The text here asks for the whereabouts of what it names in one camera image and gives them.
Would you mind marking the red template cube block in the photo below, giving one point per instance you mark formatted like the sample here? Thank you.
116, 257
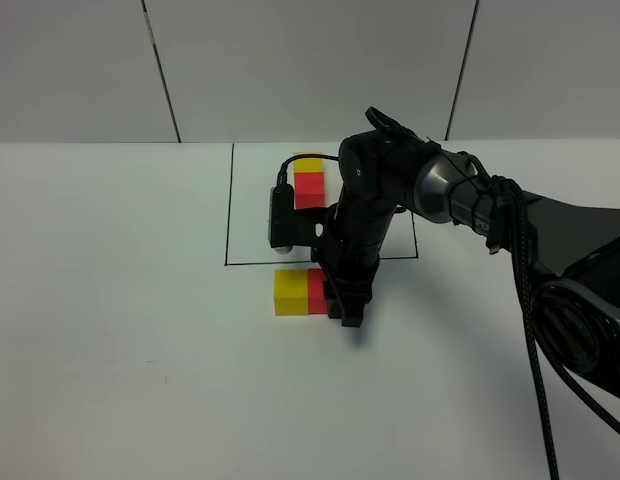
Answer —
309, 190

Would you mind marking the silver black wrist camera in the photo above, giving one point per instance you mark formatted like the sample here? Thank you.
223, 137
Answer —
281, 218

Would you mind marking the yellow template cube block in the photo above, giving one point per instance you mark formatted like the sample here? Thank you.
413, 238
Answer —
308, 162

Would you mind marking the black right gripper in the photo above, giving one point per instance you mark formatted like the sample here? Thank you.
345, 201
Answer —
346, 239

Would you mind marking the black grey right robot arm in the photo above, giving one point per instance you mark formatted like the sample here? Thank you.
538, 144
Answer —
567, 256

